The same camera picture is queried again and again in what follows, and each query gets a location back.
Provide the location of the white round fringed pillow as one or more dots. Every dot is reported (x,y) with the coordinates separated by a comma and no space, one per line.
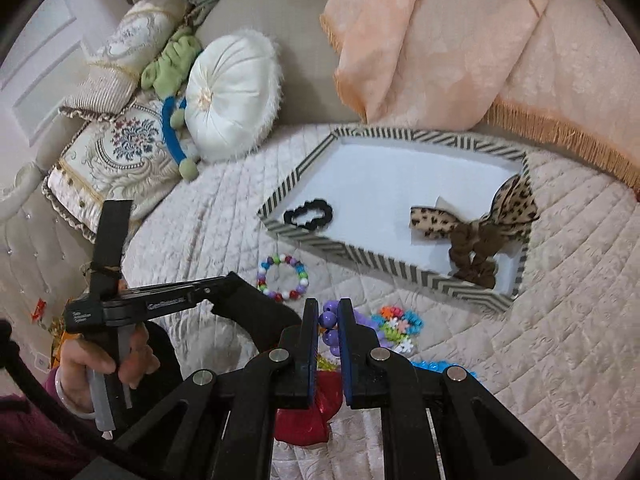
(225,95)

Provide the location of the cream floral embroidered cushion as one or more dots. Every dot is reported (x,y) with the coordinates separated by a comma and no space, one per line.
(115,150)

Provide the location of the small orange object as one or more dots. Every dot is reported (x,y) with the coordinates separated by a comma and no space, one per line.
(40,310)

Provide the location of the person's left forearm maroon sleeve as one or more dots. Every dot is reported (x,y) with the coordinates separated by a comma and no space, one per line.
(35,435)

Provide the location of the green and blue plush toy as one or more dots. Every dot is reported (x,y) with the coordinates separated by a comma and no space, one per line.
(170,60)

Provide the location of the black scrunchie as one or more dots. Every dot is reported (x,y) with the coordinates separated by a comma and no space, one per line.
(292,218)

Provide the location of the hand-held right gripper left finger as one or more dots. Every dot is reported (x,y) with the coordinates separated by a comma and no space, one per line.
(311,355)

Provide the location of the person's left hand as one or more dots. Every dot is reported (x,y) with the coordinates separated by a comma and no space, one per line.
(85,355)

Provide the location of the red hair bow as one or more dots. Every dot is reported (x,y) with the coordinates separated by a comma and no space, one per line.
(305,425)

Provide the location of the cream striped embroidered cushion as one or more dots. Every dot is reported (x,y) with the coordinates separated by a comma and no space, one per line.
(125,45)

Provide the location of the beige padded headboard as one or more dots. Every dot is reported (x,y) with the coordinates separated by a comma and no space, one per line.
(300,60)

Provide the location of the cream tufted bed frame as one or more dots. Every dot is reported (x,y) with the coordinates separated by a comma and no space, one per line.
(30,260)

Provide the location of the striped rim white tray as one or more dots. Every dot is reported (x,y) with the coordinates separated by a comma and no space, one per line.
(390,185)

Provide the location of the leopard bow brown scrunchie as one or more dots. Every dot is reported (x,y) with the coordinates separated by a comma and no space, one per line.
(475,240)

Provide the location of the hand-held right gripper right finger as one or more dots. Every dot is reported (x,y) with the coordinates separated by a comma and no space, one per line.
(346,360)

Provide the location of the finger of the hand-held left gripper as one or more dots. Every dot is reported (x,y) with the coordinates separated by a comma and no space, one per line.
(250,310)

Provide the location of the pale bangle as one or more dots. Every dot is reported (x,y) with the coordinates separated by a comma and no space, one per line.
(70,405)

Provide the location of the peach fringed blanket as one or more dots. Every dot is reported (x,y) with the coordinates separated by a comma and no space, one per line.
(425,35)

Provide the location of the pale quilted bedspread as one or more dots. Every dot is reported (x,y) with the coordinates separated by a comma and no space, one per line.
(550,310)

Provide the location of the white door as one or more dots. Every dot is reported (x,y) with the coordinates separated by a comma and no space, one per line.
(40,85)

